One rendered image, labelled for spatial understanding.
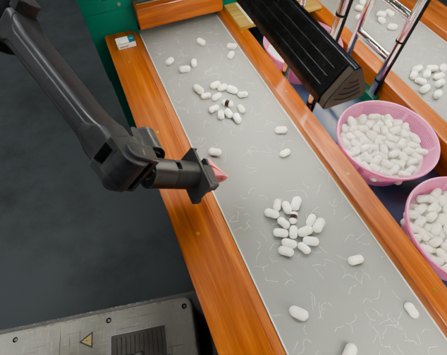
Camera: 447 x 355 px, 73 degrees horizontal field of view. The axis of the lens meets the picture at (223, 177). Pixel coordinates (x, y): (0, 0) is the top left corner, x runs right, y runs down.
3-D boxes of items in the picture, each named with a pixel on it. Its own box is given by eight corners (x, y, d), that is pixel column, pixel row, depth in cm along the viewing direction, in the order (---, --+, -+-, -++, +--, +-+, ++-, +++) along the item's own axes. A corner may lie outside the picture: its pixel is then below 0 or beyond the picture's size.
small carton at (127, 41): (118, 50, 99) (117, 44, 98) (116, 44, 101) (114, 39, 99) (136, 46, 101) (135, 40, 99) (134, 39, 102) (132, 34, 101)
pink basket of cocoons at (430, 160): (389, 215, 79) (408, 199, 71) (308, 156, 89) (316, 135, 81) (436, 157, 88) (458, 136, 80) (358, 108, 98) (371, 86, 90)
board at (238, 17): (240, 30, 105) (240, 27, 104) (223, 8, 112) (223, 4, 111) (321, 9, 112) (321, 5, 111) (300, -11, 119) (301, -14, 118)
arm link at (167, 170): (140, 194, 53) (154, 173, 50) (128, 166, 56) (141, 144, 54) (172, 195, 58) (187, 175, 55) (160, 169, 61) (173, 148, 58)
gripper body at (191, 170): (198, 147, 63) (169, 142, 58) (217, 187, 58) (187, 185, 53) (182, 166, 66) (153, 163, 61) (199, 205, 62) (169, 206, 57)
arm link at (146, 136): (102, 190, 49) (131, 154, 46) (86, 141, 55) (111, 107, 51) (158, 198, 58) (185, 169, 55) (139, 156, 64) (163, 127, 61)
